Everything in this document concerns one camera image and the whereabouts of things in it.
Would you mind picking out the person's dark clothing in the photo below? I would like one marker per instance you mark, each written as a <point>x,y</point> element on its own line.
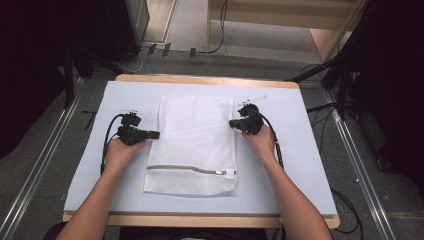
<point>200,235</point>

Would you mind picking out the metal floor rail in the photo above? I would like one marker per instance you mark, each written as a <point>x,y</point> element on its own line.
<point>36,170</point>
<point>360,173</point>

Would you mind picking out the black stand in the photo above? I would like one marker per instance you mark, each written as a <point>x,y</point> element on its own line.
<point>69,80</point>
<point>340,83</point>

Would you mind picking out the person's left hand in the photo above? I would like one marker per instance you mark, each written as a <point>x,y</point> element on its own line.
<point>118,156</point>

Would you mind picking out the person's right hand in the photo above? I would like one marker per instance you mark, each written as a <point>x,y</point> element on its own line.
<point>265,145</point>

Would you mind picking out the white mesh laundry bag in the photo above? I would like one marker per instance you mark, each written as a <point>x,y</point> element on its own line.
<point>193,143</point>

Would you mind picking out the wooden table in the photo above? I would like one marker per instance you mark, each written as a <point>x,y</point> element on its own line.
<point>206,221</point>

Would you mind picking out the light blue table mat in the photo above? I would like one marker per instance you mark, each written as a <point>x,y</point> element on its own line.
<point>110,190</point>

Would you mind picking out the light wooden furniture frame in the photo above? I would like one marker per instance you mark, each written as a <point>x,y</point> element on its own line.
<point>266,20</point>

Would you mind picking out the black curtain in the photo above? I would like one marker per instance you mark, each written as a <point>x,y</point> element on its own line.
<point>396,83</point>
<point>33,66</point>

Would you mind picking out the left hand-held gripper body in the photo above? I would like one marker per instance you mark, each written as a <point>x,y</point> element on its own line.
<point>130,133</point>

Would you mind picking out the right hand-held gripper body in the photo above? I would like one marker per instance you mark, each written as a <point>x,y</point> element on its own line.
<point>251,121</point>

